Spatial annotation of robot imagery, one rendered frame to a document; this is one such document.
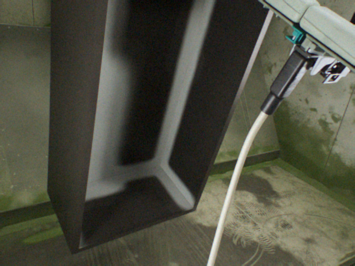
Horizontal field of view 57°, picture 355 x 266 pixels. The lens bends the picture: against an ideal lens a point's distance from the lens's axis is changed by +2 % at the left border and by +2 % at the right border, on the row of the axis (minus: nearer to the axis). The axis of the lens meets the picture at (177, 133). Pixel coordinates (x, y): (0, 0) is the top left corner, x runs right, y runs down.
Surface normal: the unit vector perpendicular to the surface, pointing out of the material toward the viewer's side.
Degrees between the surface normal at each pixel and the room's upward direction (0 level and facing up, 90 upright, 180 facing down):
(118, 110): 102
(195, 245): 0
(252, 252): 0
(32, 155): 57
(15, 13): 90
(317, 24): 90
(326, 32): 90
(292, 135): 90
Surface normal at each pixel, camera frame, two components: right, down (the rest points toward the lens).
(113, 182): 0.24, -0.81
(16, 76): 0.51, -0.16
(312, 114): -0.84, 0.12
